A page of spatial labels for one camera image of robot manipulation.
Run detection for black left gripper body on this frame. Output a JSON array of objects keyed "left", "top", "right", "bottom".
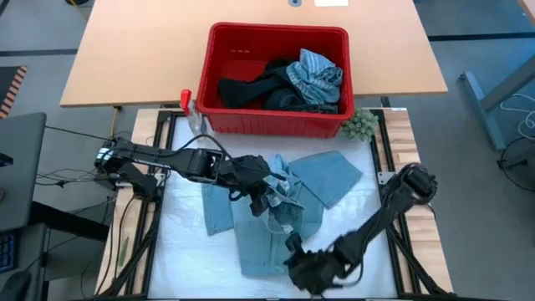
[{"left": 225, "top": 153, "right": 278, "bottom": 200}]

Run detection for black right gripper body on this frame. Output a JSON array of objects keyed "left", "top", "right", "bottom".
[{"left": 283, "top": 246, "right": 350, "bottom": 297}]

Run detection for light blue denim jeans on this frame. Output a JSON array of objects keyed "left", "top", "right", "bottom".
[{"left": 201, "top": 150, "right": 364, "bottom": 278}]

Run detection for red ribbed plastic bin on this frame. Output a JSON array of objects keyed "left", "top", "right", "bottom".
[{"left": 195, "top": 21, "right": 356, "bottom": 140}]

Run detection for black garment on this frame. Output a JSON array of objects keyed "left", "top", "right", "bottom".
[{"left": 263, "top": 58, "right": 339, "bottom": 115}]

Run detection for white plastic table cover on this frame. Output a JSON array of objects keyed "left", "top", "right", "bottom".
[{"left": 147, "top": 115, "right": 399, "bottom": 299}]

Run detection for blue striped garment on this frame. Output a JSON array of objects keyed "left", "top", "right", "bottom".
[{"left": 285, "top": 48, "right": 345, "bottom": 106}]

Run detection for green pen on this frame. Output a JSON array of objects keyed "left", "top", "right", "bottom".
[{"left": 117, "top": 235, "right": 131, "bottom": 268}]

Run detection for light wooden desk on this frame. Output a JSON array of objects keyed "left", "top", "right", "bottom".
[{"left": 59, "top": 0, "right": 450, "bottom": 109}]

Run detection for grey office desk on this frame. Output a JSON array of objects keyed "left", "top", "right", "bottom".
[{"left": 0, "top": 222, "right": 48, "bottom": 301}]

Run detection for grey side table top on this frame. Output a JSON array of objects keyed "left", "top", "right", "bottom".
[{"left": 0, "top": 111, "right": 48, "bottom": 233}]

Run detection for grey metal desk leg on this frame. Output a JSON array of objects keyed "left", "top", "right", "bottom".
[{"left": 458, "top": 53, "right": 535, "bottom": 152}]

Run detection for backlit keyboard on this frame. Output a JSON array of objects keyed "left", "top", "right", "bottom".
[{"left": 0, "top": 232, "right": 18, "bottom": 273}]

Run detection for black aluminium rig frame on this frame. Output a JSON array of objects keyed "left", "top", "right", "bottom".
[{"left": 94, "top": 107, "right": 455, "bottom": 301}]

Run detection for silver metal bracket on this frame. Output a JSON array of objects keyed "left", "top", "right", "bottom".
[{"left": 376, "top": 170, "right": 397, "bottom": 186}]

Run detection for yellow floor cable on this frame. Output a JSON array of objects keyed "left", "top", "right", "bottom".
[{"left": 108, "top": 105, "right": 121, "bottom": 140}]

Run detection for black power cable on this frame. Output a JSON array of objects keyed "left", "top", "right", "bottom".
[{"left": 34, "top": 124, "right": 126, "bottom": 188}]

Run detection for black cable loop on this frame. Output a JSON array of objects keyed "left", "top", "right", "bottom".
[{"left": 496, "top": 136, "right": 535, "bottom": 194}]

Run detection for white cable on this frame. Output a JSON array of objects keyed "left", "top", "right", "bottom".
[{"left": 498, "top": 92, "right": 535, "bottom": 141}]

